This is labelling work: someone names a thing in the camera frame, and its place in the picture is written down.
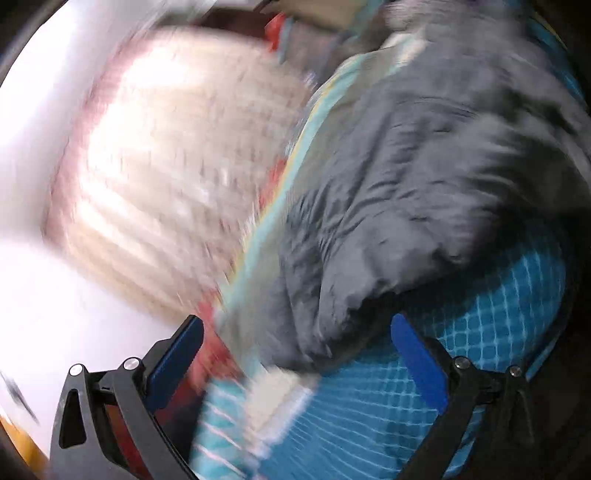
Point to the grey puffer jacket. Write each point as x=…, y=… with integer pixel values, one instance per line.
x=415, y=161

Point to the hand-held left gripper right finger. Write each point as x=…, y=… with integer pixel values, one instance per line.
x=418, y=360

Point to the beige leaf-print curtain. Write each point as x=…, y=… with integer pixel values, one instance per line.
x=161, y=161

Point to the teal striped patterned bed sheet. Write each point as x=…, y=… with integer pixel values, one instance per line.
x=369, y=406

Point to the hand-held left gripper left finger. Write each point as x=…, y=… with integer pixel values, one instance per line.
x=180, y=357

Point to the teal wavy-line blanket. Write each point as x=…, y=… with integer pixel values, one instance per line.
x=217, y=429

